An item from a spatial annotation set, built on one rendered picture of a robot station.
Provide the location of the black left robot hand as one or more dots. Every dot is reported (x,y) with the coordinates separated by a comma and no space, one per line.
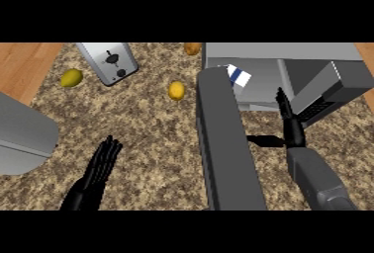
(99,168)

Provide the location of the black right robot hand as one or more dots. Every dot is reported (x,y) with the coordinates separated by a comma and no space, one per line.
(291,128)

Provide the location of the dark grey microwave door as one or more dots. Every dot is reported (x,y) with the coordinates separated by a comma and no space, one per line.
(226,141)

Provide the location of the grey microwave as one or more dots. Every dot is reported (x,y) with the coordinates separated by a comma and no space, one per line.
(297,79)

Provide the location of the white blue milk carton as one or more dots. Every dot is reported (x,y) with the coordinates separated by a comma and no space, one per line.
(238,76)

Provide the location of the grey rounded appliance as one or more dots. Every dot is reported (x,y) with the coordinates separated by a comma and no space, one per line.
(22,135)

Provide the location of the yellow lemon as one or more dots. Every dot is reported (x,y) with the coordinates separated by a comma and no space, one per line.
(176,91)

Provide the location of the green-yellow lemon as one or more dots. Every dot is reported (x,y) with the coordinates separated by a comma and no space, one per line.
(71,78)

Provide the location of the orange-brown fruit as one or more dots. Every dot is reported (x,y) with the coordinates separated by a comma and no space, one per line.
(192,48)

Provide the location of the silver toaster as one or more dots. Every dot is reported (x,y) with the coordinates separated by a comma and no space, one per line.
(109,62)

